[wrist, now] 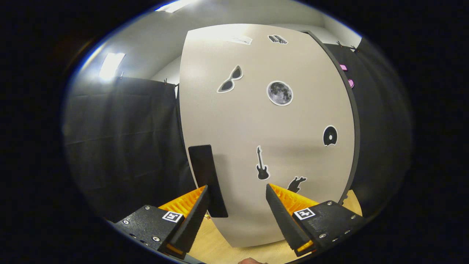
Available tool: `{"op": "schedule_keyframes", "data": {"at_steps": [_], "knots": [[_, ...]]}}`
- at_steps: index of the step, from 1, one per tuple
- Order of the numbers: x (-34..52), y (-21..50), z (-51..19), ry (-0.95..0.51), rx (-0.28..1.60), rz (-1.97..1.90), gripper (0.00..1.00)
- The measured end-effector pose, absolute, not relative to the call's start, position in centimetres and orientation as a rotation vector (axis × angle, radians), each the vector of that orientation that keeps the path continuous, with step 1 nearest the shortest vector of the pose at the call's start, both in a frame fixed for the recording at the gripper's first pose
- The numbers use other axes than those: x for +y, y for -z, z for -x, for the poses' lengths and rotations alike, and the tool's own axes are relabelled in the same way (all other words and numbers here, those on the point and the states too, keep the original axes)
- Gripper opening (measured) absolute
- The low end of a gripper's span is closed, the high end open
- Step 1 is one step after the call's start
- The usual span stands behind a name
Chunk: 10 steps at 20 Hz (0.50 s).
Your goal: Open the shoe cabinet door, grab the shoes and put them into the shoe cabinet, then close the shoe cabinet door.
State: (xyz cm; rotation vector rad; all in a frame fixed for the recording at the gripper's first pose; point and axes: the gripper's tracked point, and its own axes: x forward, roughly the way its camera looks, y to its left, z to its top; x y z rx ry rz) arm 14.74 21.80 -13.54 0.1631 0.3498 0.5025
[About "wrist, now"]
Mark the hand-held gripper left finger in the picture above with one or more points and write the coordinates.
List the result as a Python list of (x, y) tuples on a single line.
[(196, 216)]

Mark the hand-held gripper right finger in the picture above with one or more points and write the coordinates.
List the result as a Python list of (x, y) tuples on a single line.
[(280, 216)]

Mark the narrow ceiling light panel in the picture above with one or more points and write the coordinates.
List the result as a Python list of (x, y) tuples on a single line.
[(111, 66)]

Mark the black backdrop cloth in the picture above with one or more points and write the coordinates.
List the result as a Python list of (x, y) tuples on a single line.
[(121, 146)]

